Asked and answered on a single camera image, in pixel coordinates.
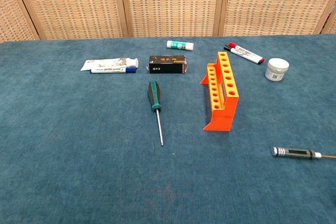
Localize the white green glue stick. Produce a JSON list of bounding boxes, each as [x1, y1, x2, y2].
[[166, 40, 195, 51]]

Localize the white marker with red cap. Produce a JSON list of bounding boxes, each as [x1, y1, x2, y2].
[[228, 41, 265, 64]]

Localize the blue table cloth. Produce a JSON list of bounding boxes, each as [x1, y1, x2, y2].
[[0, 34, 336, 224]]

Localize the grey metal handle screwdriver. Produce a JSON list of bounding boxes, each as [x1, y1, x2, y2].
[[271, 146, 336, 159]]

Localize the white marker with black cap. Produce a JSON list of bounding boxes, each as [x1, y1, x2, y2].
[[223, 46, 263, 65]]

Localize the small white jar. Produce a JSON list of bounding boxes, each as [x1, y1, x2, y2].
[[265, 58, 290, 82]]

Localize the long green black screwdriver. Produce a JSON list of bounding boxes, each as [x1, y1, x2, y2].
[[148, 80, 164, 146]]

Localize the woven wooden folding screen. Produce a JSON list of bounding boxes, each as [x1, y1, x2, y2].
[[0, 0, 336, 43]]

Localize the black rectangular box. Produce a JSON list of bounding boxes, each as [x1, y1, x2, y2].
[[145, 55, 187, 74]]

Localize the orange tube rack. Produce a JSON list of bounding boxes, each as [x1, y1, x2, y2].
[[199, 51, 240, 132]]

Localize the white toothpaste tube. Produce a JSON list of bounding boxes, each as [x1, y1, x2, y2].
[[80, 57, 139, 72]]

